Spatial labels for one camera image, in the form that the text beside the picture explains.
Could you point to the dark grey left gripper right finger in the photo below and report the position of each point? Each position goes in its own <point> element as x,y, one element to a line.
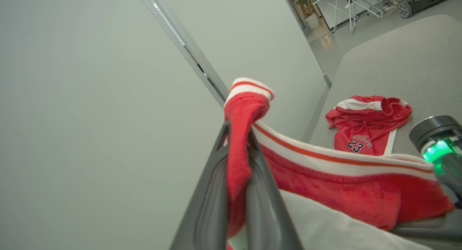
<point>263,214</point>

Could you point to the red shorts number 23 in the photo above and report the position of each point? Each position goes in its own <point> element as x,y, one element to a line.
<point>364,131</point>

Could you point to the grey partition post with hinge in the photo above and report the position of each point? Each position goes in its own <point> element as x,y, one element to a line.
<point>184,44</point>

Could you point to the person legs and shoes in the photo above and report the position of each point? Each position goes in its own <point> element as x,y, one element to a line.
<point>388,4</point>

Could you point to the white metal frame table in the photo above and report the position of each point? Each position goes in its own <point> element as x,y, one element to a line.
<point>353,19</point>

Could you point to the red top white striped trim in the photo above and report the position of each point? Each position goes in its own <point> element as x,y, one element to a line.
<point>325,185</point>

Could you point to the black wheeled cart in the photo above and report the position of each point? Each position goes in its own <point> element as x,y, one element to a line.
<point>404,10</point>

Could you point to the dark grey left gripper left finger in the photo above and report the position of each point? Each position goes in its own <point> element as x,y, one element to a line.
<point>205,214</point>

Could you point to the white plant pot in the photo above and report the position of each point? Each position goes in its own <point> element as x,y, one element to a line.
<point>312,22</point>

